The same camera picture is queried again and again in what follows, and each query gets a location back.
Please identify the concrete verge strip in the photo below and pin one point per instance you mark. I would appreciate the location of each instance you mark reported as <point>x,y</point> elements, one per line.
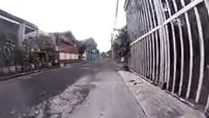
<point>154,100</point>

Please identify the tree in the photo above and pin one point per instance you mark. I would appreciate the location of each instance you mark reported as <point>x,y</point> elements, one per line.
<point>88,44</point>

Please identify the grey asphalt road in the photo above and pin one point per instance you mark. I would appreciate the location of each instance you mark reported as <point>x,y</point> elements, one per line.
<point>104,101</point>

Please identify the row of potted plants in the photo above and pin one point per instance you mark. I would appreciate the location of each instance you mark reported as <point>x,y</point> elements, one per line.
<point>7,52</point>

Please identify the white metal bar fence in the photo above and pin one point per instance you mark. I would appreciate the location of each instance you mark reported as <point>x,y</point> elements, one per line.
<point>162,43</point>

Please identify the building with carport roof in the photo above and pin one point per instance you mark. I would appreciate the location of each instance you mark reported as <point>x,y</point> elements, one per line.
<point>21,34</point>

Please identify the green bush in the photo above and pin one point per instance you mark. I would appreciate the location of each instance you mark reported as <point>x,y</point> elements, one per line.
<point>122,44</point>

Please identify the concrete kerb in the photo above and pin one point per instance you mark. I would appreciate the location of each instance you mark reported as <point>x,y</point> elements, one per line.
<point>26,74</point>

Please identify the utility pole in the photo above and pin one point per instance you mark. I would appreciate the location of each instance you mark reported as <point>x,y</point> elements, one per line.
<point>112,44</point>

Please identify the blue gate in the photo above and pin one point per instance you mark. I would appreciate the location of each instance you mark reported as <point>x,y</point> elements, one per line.
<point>92,54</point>

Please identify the house with red roof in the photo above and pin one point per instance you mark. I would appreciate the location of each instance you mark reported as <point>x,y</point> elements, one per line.
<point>67,53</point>

